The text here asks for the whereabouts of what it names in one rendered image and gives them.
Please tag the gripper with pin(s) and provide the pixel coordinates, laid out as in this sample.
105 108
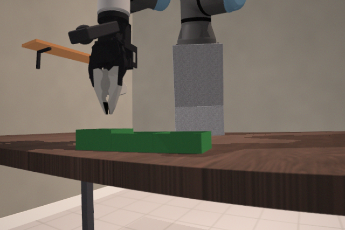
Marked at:
113 53

